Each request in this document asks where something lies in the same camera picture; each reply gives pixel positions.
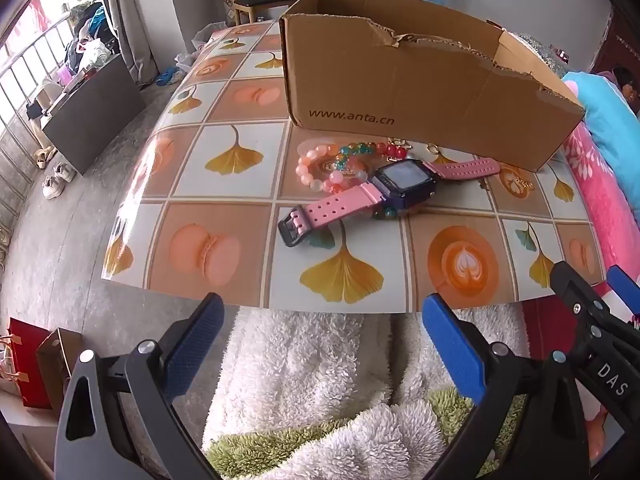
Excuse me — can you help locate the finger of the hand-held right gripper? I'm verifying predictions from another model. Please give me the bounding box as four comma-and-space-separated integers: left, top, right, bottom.
606, 265, 640, 331
549, 261, 640, 416

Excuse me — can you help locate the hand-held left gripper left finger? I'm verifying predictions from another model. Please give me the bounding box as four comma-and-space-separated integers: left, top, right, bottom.
54, 292, 226, 480

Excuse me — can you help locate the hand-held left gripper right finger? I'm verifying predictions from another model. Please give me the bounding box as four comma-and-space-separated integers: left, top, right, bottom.
421, 294, 601, 480

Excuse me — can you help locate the gold keychain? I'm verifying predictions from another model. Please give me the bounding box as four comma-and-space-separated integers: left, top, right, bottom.
502, 169, 535, 193

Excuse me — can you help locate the pink strap smartwatch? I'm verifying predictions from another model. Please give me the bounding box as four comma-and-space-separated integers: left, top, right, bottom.
277, 157, 502, 248

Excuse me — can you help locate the pink bead bracelet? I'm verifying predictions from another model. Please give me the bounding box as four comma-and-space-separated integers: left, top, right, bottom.
296, 144, 371, 196

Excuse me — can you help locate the multicolour bead bracelet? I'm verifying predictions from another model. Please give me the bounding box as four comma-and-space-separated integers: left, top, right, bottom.
336, 141, 412, 220

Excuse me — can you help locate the brown cardboard box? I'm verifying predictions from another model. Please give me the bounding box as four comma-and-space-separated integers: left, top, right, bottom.
279, 0, 587, 173

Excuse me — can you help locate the brown paper bag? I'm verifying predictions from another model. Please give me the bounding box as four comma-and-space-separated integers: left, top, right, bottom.
36, 327, 83, 413

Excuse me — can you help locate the red gift bag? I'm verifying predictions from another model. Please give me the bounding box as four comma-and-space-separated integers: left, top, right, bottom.
0, 317, 53, 408

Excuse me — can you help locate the light blue pillow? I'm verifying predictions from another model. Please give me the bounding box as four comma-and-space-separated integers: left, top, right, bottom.
562, 71, 640, 206

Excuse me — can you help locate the grey fuzzy blanket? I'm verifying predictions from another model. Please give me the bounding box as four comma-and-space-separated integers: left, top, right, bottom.
510, 32, 571, 78

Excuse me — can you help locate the dark grey cabinet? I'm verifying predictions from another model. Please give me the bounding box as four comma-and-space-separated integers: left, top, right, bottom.
41, 52, 147, 176

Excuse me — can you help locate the white plastic bag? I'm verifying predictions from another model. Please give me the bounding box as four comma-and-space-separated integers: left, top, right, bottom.
175, 22, 228, 74

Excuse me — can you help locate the pile of clothes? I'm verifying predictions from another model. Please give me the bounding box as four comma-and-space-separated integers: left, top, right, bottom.
62, 2, 121, 73

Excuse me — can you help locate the grey curtain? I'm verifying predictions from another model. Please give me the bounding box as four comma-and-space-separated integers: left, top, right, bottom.
97, 0, 173, 86

